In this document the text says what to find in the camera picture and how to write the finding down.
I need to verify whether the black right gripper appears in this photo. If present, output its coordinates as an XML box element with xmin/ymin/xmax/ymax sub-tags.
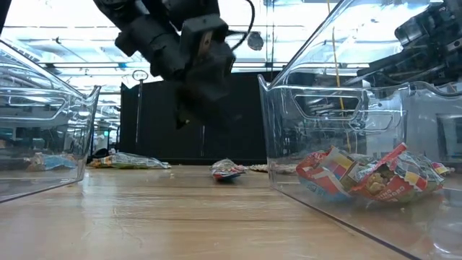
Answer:
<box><xmin>354</xmin><ymin>0</ymin><xmax>462</xmax><ymax>88</ymax></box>

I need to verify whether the red chewy granola bar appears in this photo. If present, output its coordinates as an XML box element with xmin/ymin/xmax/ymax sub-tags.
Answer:
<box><xmin>348</xmin><ymin>142</ymin><xmax>454</xmax><ymax>204</ymax></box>
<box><xmin>295</xmin><ymin>145</ymin><xmax>357</xmax><ymax>202</ymax></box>

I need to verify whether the clear plastic bin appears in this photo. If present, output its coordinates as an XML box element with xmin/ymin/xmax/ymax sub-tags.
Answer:
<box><xmin>0</xmin><ymin>38</ymin><xmax>103</xmax><ymax>204</ymax></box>
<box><xmin>257</xmin><ymin>0</ymin><xmax>462</xmax><ymax>260</ymax></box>

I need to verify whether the thin pole with ring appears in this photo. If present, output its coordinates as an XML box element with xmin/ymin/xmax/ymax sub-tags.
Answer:
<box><xmin>131</xmin><ymin>69</ymin><xmax>149</xmax><ymax>145</ymax></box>

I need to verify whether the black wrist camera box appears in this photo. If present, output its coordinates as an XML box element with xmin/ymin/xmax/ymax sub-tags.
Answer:
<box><xmin>179</xmin><ymin>13</ymin><xmax>230</xmax><ymax>55</ymax></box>

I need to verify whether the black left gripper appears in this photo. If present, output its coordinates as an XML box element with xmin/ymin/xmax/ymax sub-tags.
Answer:
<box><xmin>168</xmin><ymin>48</ymin><xmax>242</xmax><ymax>130</ymax></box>

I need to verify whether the black metal table frame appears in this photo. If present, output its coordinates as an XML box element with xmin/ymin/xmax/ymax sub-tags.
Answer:
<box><xmin>0</xmin><ymin>0</ymin><xmax>12</xmax><ymax>36</ymax></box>

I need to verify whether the black camera cable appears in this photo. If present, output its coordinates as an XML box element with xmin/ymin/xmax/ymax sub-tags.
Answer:
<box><xmin>229</xmin><ymin>0</ymin><xmax>256</xmax><ymax>52</ymax></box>

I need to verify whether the black panel on stand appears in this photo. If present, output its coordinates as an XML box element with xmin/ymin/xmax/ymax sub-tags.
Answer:
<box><xmin>118</xmin><ymin>71</ymin><xmax>270</xmax><ymax>166</ymax></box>

